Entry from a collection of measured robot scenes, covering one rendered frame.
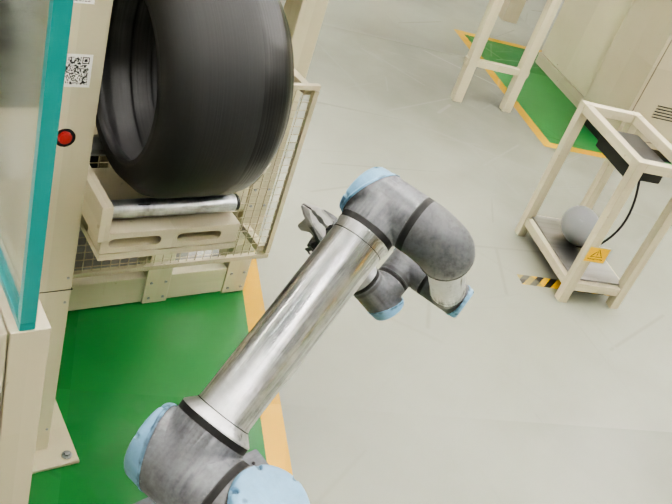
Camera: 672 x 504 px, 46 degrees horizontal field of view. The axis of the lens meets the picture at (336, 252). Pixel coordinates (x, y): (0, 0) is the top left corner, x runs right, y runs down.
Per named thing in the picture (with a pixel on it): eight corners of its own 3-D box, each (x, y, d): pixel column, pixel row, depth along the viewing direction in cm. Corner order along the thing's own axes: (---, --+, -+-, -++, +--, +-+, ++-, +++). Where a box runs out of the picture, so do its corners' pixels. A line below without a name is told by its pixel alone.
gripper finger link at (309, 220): (284, 217, 193) (307, 244, 196) (300, 211, 189) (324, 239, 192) (289, 209, 195) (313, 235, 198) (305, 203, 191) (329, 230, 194)
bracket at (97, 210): (96, 243, 181) (102, 208, 176) (48, 150, 205) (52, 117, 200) (111, 242, 183) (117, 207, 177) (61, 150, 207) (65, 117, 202)
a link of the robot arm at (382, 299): (392, 295, 213) (370, 323, 210) (365, 263, 208) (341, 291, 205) (413, 298, 205) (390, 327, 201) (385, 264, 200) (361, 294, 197)
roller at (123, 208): (106, 216, 181) (102, 197, 182) (100, 222, 185) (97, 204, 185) (242, 207, 201) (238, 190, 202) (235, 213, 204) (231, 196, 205)
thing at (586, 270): (558, 302, 387) (639, 162, 344) (514, 230, 434) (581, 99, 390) (617, 309, 398) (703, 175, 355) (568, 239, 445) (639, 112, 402)
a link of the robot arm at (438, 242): (489, 229, 144) (479, 290, 209) (432, 191, 147) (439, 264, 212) (452, 280, 143) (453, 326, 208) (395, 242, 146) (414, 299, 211)
